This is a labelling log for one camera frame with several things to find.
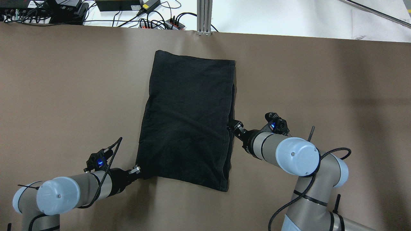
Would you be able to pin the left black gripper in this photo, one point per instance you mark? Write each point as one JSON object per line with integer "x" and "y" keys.
{"x": 120, "y": 181}

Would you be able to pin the aluminium frame cage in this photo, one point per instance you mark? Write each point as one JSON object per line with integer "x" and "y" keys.
{"x": 204, "y": 15}

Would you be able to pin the black t-shirt with logo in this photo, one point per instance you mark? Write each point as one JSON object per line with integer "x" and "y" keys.
{"x": 184, "y": 132}

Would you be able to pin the grey orange usb hub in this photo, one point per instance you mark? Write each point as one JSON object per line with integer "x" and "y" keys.
{"x": 173, "y": 24}
{"x": 145, "y": 24}

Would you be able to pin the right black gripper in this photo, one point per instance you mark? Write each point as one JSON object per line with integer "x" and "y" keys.
{"x": 246, "y": 138}

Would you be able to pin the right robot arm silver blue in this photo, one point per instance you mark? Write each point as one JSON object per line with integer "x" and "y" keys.
{"x": 318, "y": 173}

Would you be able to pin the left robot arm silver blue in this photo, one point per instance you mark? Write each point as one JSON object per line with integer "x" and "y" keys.
{"x": 42, "y": 202}

